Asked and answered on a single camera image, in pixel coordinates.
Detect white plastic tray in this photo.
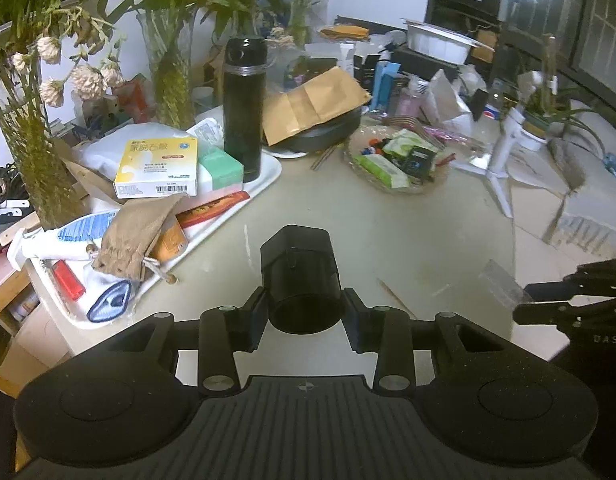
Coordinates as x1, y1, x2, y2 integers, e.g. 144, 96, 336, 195
25, 105, 284, 331

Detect black camera device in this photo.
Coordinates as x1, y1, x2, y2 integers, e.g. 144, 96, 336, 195
0, 165, 29, 221

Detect white carton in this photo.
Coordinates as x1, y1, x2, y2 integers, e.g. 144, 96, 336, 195
338, 42, 357, 77

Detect black lens cylinder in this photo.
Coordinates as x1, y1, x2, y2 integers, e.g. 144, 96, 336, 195
259, 225, 342, 335

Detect long red packet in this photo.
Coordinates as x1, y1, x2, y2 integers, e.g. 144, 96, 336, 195
175, 191, 251, 228

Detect red lighter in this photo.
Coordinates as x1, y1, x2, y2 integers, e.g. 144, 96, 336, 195
50, 259, 86, 302

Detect glass vase green stems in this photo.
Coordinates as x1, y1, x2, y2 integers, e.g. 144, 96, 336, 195
137, 0, 224, 131
283, 0, 331, 56

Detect white plastic food container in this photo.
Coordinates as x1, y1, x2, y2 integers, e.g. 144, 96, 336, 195
402, 19, 481, 65

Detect wooden side shelf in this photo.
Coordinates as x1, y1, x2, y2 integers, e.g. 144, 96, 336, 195
0, 255, 64, 401

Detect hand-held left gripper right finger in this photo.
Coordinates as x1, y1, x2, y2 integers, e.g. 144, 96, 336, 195
342, 287, 509, 395

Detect tall glass vase dried flowers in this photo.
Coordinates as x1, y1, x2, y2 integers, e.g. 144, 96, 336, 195
0, 5, 126, 231

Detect light green packet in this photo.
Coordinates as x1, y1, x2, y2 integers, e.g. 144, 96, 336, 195
383, 130, 436, 158

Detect black carton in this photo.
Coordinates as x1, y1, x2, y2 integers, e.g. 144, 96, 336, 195
353, 54, 382, 95

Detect green and white box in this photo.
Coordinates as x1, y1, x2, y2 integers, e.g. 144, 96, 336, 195
197, 150, 245, 193

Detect pink bottle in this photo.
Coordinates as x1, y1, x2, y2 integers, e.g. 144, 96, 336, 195
398, 82, 424, 118

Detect yellow medicine box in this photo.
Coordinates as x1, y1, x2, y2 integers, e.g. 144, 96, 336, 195
113, 136, 200, 200

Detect blue carton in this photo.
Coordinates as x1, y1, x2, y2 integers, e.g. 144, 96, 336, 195
373, 62, 403, 106

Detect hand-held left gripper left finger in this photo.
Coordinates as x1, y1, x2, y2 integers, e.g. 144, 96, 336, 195
105, 287, 268, 396

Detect pair of chopsticks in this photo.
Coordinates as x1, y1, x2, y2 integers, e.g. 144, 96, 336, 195
310, 145, 341, 171

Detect white and blue tube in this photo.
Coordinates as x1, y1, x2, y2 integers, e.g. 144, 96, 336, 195
8, 210, 124, 268

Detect orange packet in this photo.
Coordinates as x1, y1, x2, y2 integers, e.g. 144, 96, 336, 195
150, 215, 189, 263

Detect white plate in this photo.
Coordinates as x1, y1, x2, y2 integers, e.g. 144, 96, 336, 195
260, 145, 309, 160

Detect potted plant white pot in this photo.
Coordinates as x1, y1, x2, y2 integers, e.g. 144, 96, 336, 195
517, 35, 606, 152

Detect glass snack dish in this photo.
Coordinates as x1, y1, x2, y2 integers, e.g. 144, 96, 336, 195
343, 127, 454, 196

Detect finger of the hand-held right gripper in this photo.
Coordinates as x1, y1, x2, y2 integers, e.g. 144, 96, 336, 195
524, 259, 616, 304
512, 300, 616, 329

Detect green wipe packet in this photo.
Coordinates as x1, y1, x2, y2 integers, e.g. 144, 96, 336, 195
353, 154, 411, 190

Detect clear plastic wrapper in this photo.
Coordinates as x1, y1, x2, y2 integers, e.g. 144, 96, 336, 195
478, 260, 531, 307

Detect black thermos bottle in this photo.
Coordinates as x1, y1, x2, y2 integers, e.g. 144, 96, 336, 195
223, 36, 268, 183

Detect clear blister packet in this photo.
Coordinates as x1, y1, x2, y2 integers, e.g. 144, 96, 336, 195
193, 117, 224, 148

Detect cola bottle blue label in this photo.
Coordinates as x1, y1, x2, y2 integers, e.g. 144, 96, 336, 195
483, 80, 509, 121

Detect white plastic bag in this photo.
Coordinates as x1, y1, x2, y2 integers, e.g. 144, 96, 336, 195
423, 69, 481, 128

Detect brown paper envelope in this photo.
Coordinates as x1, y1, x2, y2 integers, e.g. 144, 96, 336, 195
262, 66, 373, 147

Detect cream fringed blanket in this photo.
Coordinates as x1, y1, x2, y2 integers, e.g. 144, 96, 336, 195
510, 100, 616, 261

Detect black round pan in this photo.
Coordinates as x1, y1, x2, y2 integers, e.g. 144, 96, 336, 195
273, 105, 370, 155

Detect black sachet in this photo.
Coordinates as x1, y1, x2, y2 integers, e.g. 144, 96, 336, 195
408, 147, 436, 181

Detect brown cloth pouch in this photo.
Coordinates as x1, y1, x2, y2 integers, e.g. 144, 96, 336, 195
90, 192, 186, 281

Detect white gimbal tripod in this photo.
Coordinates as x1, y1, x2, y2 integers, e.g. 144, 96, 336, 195
453, 77, 559, 218

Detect blue and white pouch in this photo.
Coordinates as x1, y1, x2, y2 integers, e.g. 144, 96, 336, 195
85, 280, 139, 323

